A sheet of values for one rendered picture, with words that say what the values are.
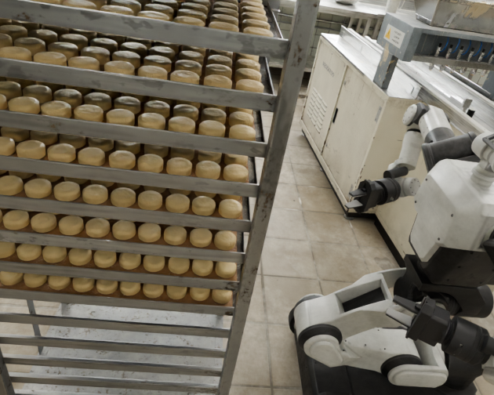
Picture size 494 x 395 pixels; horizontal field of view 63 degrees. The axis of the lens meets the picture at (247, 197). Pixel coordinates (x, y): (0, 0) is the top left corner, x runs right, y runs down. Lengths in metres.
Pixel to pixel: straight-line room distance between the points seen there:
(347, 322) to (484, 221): 0.53
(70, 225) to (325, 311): 0.82
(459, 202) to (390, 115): 1.26
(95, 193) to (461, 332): 0.85
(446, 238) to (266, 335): 1.00
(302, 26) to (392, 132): 1.77
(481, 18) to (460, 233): 1.49
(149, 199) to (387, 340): 1.03
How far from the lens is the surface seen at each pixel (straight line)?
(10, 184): 0.94
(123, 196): 0.88
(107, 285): 1.06
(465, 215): 1.10
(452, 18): 2.34
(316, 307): 1.39
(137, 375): 1.56
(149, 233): 0.92
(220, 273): 0.98
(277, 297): 2.02
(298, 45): 0.64
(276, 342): 1.86
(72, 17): 0.70
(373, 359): 1.56
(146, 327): 1.09
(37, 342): 1.22
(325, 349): 1.38
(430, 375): 1.61
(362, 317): 1.36
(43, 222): 0.97
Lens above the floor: 1.48
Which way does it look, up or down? 34 degrees down
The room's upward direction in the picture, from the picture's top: 10 degrees clockwise
